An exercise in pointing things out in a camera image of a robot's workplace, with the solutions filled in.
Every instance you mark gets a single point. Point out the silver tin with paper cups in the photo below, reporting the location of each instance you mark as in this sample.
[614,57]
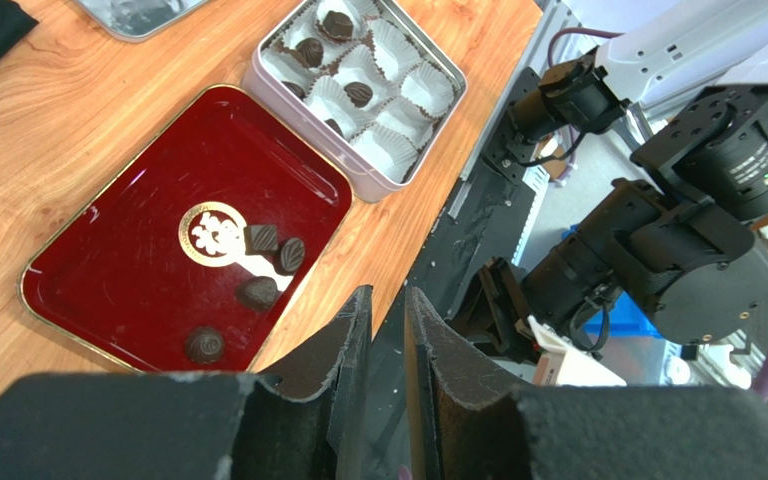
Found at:
[416,88]

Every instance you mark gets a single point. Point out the blue plastic bin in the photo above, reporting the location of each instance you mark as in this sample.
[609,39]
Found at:
[626,318]

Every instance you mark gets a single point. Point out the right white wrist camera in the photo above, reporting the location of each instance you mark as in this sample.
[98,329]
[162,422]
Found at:
[561,364]

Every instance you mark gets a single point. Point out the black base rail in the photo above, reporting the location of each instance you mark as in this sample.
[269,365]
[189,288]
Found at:
[490,212]

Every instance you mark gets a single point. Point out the red lacquer tray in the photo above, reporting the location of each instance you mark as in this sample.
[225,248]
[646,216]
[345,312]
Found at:
[159,250]

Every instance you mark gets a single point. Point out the dark chocolate piece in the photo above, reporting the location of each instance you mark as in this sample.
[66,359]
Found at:
[310,52]
[257,293]
[335,126]
[204,345]
[290,256]
[359,93]
[260,239]
[297,90]
[337,26]

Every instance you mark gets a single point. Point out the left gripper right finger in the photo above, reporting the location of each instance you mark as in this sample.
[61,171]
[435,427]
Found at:
[471,419]

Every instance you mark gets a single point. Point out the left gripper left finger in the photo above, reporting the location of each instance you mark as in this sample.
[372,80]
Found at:
[300,418]

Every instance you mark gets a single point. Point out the silver tin lid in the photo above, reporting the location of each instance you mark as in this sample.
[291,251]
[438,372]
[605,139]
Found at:
[137,20]

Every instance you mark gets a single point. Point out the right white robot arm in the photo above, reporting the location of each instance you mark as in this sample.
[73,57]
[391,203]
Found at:
[679,242]

